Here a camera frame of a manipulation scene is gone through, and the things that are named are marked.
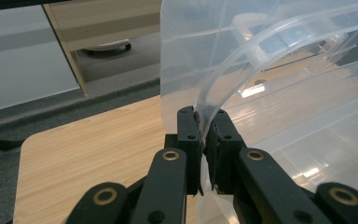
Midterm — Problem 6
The white chair base with caster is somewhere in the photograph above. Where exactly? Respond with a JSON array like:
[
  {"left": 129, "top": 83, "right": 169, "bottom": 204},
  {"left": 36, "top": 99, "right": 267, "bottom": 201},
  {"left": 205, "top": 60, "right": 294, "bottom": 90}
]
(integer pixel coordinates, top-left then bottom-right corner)
[{"left": 83, "top": 38, "right": 132, "bottom": 54}]

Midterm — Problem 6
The white cabinet panel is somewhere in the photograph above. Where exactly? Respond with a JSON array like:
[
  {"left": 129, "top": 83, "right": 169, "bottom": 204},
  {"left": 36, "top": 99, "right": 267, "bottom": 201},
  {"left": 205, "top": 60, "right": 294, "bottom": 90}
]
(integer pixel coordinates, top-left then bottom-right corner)
[{"left": 0, "top": 4, "right": 81, "bottom": 116}]

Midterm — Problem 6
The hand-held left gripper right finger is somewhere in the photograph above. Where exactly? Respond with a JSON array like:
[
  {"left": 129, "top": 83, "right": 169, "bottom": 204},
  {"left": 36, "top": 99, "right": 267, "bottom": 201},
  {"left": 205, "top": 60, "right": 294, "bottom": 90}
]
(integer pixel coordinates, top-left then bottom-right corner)
[{"left": 204, "top": 108, "right": 247, "bottom": 195}]

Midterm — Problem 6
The clear plastic storage box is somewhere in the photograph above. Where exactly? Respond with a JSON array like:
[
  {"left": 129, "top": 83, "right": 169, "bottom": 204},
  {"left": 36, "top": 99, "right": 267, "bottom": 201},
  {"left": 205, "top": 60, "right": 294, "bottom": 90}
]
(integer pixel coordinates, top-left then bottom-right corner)
[{"left": 159, "top": 0, "right": 358, "bottom": 224}]

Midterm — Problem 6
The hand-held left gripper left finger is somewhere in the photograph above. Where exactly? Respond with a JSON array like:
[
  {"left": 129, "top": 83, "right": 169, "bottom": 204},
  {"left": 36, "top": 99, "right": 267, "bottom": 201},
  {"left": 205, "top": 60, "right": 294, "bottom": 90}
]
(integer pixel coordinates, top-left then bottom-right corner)
[{"left": 164, "top": 105, "right": 205, "bottom": 197}]

